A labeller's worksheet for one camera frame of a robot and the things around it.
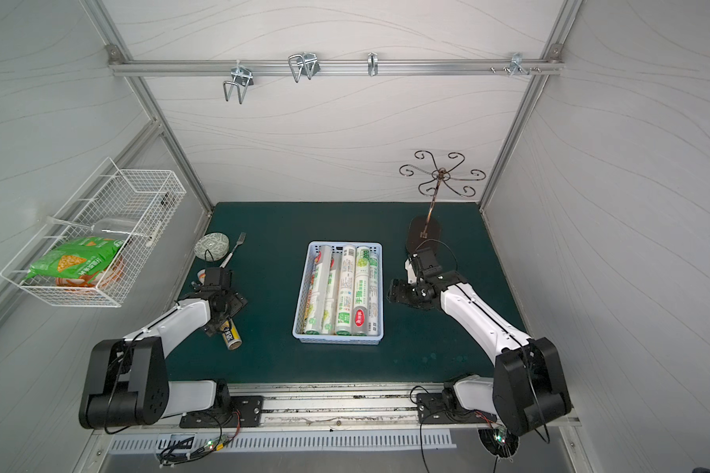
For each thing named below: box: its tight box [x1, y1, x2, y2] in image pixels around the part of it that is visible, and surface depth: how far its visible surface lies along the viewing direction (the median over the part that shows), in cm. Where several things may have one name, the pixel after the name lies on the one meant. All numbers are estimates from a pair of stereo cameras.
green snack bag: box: [25, 236, 126, 280], surface depth 56 cm
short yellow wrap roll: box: [218, 317, 243, 351], surface depth 84 cm
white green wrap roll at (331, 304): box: [321, 252, 344, 336], surface depth 90 cm
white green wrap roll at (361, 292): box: [352, 245, 370, 337], surface depth 88 cm
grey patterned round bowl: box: [193, 231, 230, 262], surface depth 106 cm
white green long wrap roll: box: [367, 251, 380, 337], surface depth 90 cm
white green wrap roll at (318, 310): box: [303, 245, 334, 336], surface depth 88 cm
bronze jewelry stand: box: [399, 149, 487, 254], surface depth 90 cm
